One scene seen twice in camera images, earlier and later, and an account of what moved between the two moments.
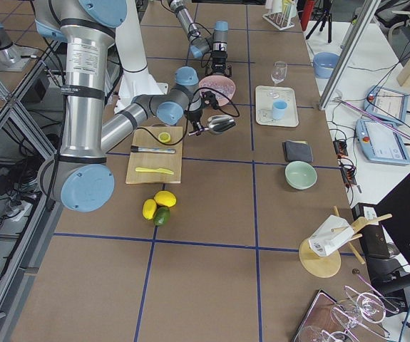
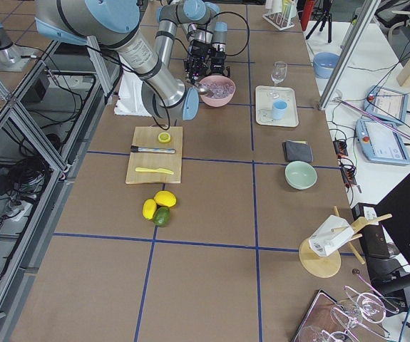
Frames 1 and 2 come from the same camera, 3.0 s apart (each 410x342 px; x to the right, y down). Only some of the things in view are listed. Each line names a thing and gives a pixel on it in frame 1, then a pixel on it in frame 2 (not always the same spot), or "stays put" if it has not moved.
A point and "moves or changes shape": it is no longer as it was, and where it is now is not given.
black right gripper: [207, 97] -> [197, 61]
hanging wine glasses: [365, 310] stays put
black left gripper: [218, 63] stays put
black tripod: [323, 20] stays put
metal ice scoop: [220, 123] moves or changes shape
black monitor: [407, 214] stays put
